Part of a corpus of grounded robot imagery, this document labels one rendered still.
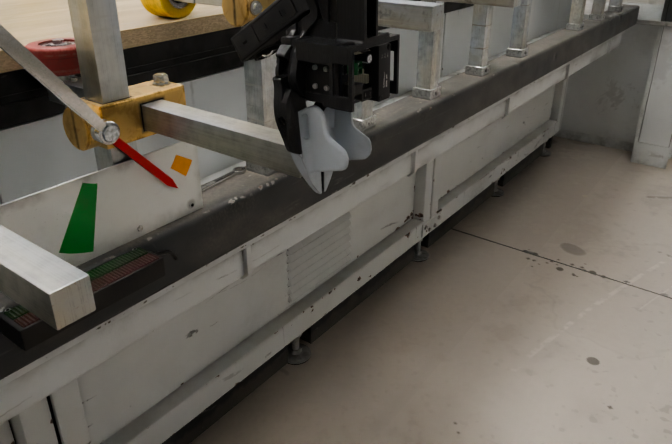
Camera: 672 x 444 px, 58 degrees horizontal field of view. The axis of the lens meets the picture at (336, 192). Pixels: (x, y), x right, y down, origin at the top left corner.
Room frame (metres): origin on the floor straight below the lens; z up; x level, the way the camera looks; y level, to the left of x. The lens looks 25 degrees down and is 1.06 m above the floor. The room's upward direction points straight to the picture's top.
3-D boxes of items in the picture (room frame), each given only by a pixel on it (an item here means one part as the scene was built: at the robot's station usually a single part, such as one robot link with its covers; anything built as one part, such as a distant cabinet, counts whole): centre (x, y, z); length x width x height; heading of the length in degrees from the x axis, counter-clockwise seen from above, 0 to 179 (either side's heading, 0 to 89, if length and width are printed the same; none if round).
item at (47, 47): (0.79, 0.36, 0.85); 0.08 x 0.08 x 0.11
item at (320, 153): (0.51, 0.01, 0.86); 0.06 x 0.03 x 0.09; 53
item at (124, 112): (0.69, 0.25, 0.85); 0.14 x 0.06 x 0.05; 143
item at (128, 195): (0.63, 0.26, 0.75); 0.26 x 0.01 x 0.10; 143
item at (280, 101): (0.52, 0.03, 0.91); 0.05 x 0.02 x 0.09; 143
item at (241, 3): (0.88, 0.09, 0.95); 0.14 x 0.06 x 0.05; 143
